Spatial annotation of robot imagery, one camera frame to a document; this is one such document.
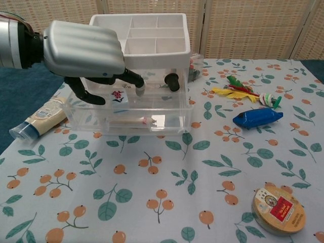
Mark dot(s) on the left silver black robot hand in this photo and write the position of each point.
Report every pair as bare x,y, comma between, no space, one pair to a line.
81,48

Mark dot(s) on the white mahjong tile blue back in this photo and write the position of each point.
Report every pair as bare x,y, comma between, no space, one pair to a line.
119,98

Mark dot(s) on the clear plastic drawer with pencil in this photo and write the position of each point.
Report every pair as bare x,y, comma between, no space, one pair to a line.
172,119

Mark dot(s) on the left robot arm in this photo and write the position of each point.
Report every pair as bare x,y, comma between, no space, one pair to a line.
15,43

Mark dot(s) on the white plastic drawer organizer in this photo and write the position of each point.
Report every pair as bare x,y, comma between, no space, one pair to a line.
157,59

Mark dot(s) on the clear box red black pieces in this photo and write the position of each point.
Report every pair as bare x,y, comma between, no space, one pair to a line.
195,69

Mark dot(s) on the teal table cover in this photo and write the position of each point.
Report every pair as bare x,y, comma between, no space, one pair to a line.
22,86

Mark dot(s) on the cream squeeze sauce bottle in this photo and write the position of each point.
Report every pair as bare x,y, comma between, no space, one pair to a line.
48,114

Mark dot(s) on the wooden pencil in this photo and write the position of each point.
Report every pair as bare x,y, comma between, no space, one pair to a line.
126,121

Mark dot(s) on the black rubber stopper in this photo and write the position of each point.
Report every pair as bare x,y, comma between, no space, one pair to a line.
172,81

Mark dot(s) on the floral leaf berry tablecloth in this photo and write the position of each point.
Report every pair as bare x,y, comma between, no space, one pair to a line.
162,177

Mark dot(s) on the colourful feather shuttlecock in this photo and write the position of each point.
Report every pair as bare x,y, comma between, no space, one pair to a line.
233,92

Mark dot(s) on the woven folding screen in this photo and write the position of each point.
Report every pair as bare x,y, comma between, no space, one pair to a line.
253,27

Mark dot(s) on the blue wrapped package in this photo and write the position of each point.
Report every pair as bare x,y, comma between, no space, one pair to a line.
258,117

